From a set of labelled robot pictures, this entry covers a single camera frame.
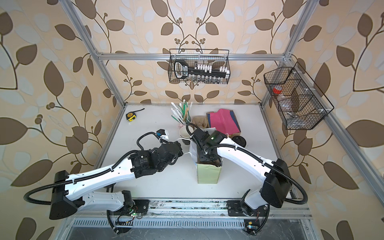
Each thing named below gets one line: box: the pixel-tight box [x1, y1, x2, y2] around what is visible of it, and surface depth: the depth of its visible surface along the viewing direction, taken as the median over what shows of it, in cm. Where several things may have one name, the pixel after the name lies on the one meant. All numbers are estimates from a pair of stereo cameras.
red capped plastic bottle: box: [272, 85, 283, 96], surface depth 88 cm
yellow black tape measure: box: [125, 108, 145, 122], surface depth 113 cm
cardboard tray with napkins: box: [206, 108, 241, 137], surface depth 107 cm
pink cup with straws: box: [170, 99, 195, 133], surface depth 96 cm
